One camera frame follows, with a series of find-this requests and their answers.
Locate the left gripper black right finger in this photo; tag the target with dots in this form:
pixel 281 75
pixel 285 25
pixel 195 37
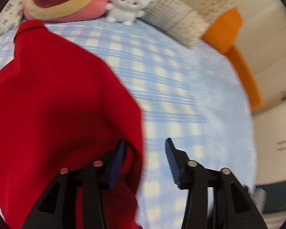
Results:
pixel 215 199

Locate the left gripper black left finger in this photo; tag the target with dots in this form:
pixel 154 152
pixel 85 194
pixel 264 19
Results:
pixel 56 207

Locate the red knit sweater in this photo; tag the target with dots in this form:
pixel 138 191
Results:
pixel 63 107

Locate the blue plaid bed sheet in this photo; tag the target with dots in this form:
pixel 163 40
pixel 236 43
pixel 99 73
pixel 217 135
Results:
pixel 192 96

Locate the white floral pillow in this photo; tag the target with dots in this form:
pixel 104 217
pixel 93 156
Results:
pixel 11 16

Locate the pink round plush cushion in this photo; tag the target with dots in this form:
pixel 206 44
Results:
pixel 64 10

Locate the white plush sheep toy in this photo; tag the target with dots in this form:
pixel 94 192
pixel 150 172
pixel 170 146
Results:
pixel 125 11

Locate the orange bed frame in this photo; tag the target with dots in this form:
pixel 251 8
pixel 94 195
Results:
pixel 222 35

